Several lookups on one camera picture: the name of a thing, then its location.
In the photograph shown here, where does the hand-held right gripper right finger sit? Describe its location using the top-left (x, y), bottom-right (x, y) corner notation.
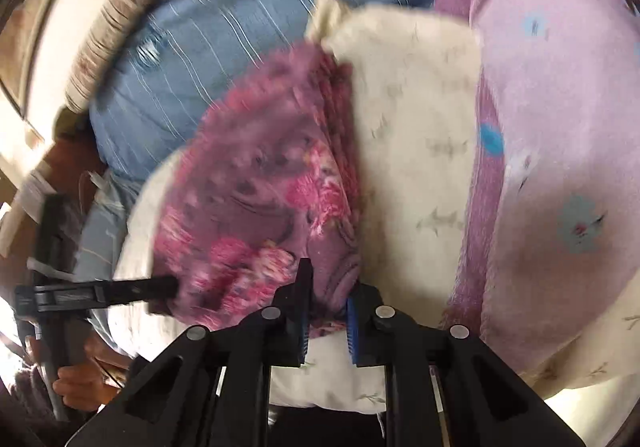
top-left (345, 284), bottom-right (586, 447)

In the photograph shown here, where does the person's left forearm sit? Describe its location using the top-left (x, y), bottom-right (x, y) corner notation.
top-left (9, 362), bottom-right (57, 428)

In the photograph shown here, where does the beige striped pillow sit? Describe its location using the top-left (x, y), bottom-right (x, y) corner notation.
top-left (64, 0), bottom-right (232, 114)

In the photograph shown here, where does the pink floral shirt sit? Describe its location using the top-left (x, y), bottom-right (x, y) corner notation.
top-left (147, 40), bottom-right (364, 334)

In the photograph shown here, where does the blue striped blanket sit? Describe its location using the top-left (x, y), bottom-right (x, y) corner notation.
top-left (89, 0), bottom-right (442, 179)

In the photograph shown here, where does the cream printed blanket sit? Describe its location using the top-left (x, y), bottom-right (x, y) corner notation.
top-left (107, 0), bottom-right (640, 417)

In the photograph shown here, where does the person's left hand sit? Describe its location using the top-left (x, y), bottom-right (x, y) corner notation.
top-left (51, 334), bottom-right (132, 414)

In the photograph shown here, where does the white charger cable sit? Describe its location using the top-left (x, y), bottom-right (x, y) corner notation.
top-left (77, 168), bottom-right (117, 209)

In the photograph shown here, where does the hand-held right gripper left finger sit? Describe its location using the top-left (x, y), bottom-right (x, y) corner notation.
top-left (65, 257), bottom-right (315, 447)

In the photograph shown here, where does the pink fleece flowered blanket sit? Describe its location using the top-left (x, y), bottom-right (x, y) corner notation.
top-left (431, 0), bottom-right (640, 378)

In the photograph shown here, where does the brown wooden bed frame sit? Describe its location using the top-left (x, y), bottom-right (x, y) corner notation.
top-left (42, 134), bottom-right (108, 210)

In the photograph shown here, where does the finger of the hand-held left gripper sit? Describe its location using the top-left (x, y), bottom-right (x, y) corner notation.
top-left (95, 275), bottom-right (182, 304)

